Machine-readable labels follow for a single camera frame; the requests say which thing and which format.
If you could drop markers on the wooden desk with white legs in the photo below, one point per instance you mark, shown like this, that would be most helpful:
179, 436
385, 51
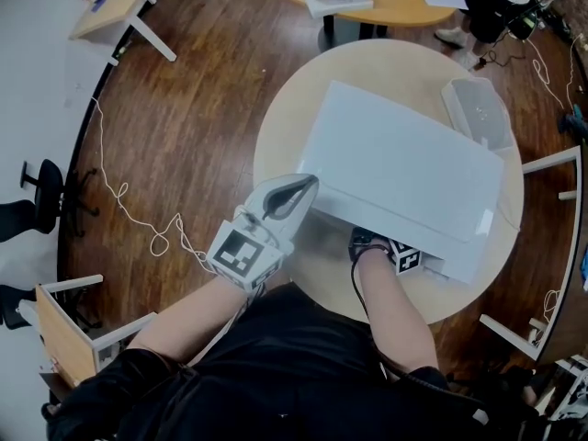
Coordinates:
119, 3
59, 338

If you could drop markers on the blue booklet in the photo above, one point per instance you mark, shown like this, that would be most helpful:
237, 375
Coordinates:
584, 269

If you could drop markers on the white microwave oven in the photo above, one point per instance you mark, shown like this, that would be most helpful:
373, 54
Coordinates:
404, 168

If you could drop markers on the round light wooden table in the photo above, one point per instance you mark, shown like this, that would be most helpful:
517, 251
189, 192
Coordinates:
285, 145

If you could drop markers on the dark curved desk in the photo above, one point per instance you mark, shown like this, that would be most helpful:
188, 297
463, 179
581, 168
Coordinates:
574, 329

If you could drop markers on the translucent plastic container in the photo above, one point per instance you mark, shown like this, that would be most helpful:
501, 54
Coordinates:
478, 108

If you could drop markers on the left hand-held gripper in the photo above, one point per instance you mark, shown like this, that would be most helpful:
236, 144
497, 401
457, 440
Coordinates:
239, 255

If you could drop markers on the black office chair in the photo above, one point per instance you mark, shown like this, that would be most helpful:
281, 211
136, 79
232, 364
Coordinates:
46, 191

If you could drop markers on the person's right forearm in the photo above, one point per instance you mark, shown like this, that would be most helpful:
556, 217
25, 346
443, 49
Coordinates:
395, 310

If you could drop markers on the person's black clothing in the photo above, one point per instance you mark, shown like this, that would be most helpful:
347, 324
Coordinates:
285, 375

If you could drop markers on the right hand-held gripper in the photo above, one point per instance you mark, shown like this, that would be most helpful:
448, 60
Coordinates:
406, 260

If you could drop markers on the person's left forearm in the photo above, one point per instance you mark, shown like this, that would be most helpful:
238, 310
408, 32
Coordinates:
184, 324

